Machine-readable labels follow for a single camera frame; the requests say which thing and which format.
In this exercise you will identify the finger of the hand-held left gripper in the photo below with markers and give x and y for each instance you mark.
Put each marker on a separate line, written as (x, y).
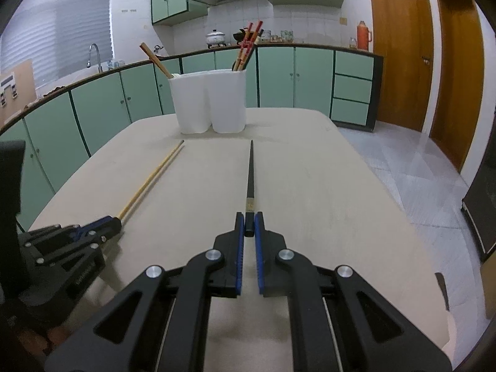
(77, 246)
(102, 224)

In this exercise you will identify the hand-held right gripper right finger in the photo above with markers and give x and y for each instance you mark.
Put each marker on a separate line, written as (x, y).
(259, 255)

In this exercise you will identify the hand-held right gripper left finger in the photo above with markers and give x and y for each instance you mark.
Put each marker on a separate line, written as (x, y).
(239, 255)

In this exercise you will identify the plain bamboo chopstick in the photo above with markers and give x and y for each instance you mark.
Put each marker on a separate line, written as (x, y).
(155, 60)
(155, 172)

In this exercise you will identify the white utensil holder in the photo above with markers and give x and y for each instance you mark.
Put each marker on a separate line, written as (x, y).
(224, 100)

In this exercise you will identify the red patterned bamboo chopstick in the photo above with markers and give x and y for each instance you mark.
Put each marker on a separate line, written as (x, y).
(248, 44)
(241, 56)
(244, 48)
(254, 38)

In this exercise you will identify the green base cabinets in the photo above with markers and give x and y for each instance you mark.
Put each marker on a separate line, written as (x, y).
(100, 108)

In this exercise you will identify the printed cardboard box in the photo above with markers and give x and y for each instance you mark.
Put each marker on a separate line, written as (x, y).
(19, 89)

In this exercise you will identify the chrome kitchen faucet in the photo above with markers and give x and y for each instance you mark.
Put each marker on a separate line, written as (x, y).
(99, 60)

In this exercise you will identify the small metal kettle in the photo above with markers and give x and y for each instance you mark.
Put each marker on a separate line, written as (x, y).
(158, 50)

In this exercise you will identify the window blind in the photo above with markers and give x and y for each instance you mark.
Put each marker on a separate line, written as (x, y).
(66, 27)

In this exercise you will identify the white cooking pot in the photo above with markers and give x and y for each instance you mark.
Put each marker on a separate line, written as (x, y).
(215, 38)

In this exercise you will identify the black wok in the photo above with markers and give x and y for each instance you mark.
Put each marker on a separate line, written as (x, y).
(237, 35)

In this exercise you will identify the stack of bowls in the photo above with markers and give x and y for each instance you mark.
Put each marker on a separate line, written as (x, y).
(266, 35)

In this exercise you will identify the patterned jar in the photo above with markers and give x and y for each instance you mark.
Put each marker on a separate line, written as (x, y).
(286, 36)

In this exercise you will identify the black cabinet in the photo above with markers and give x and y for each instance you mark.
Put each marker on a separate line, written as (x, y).
(482, 209)

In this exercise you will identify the plain cardboard box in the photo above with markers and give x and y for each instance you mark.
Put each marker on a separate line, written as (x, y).
(489, 290)

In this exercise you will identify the orange thermos flask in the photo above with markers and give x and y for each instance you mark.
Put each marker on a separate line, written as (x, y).
(363, 37)

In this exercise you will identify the wooden door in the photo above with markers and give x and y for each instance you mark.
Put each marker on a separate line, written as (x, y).
(457, 85)
(395, 46)

